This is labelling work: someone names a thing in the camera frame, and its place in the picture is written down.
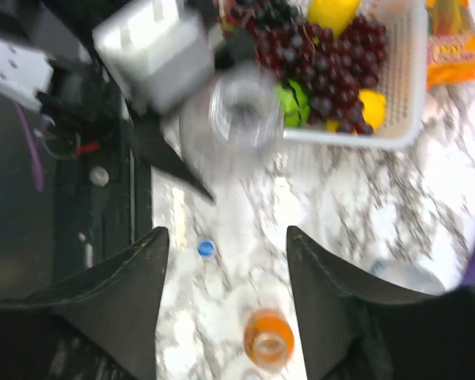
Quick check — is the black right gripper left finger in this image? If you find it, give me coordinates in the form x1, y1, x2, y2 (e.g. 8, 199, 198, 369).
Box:
0, 227, 169, 379

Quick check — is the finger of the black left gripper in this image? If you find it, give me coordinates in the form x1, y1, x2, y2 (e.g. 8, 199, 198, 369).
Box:
128, 114, 215, 203

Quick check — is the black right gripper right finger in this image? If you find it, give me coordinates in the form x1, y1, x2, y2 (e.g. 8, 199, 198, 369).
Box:
286, 226, 443, 379

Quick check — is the large clear plastic bottle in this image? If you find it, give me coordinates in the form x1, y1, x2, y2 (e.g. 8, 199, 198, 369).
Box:
179, 64, 284, 187

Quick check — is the blue white bottle cap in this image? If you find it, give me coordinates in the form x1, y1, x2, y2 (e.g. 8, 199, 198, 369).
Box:
197, 239, 216, 258

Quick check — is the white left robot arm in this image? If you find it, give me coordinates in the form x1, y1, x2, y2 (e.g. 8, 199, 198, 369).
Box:
0, 1, 215, 195

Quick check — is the orange juice bottle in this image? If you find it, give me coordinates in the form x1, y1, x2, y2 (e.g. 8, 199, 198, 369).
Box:
243, 309, 295, 373

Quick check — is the small water bottle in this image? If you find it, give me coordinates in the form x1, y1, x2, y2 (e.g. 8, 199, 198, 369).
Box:
369, 259, 446, 295

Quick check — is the green toy ball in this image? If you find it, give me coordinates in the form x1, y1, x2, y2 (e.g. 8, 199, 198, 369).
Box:
278, 79, 310, 129

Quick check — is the dark red grapes bunch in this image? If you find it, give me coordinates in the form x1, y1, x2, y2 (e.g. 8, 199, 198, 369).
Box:
216, 1, 388, 130

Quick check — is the yellow lemon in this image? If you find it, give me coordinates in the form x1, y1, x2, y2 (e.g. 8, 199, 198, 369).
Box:
325, 89, 387, 135
307, 0, 361, 37

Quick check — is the orange snack bag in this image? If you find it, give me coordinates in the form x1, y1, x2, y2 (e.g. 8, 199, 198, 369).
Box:
426, 1, 475, 88

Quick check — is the white plastic basket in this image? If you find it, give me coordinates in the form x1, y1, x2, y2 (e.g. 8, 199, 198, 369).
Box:
284, 1, 428, 149

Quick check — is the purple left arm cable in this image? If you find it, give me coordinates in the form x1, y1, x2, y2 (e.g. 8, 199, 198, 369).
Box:
13, 101, 47, 193

